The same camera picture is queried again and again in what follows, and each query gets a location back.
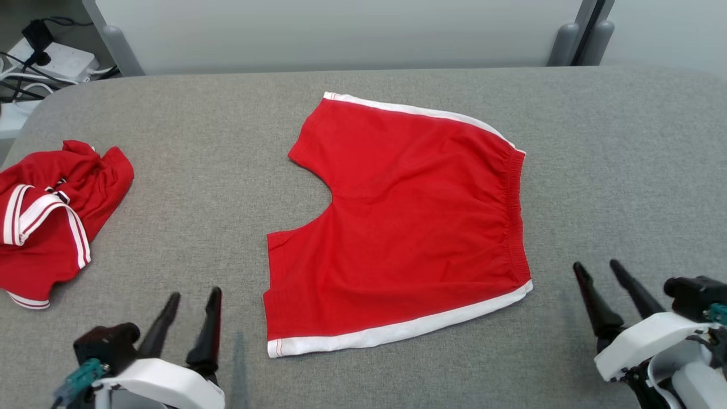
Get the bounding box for grey slanted partition post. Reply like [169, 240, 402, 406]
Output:
[82, 0, 146, 78]

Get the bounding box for white cable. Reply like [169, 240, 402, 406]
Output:
[0, 67, 81, 87]

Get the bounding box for thin black power cable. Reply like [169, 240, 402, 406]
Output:
[43, 16, 95, 28]

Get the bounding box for red shorts with white bands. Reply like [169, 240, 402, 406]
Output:
[263, 91, 534, 359]

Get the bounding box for black plug adapter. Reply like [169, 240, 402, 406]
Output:
[22, 19, 56, 66]

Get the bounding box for white partition panel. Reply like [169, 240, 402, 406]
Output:
[601, 0, 727, 76]
[95, 0, 586, 73]

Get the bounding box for white power strip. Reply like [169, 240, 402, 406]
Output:
[8, 39, 98, 81]

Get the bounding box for dark grey partition post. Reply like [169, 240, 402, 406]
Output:
[579, 0, 617, 66]

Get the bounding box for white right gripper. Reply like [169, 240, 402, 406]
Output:
[573, 260, 727, 409]

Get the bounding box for light grey partition post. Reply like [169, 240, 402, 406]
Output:
[548, 0, 598, 67]

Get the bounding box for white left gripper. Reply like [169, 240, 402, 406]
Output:
[91, 286, 226, 409]

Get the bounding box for red shirt with striped trim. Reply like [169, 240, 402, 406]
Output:
[0, 140, 135, 311]

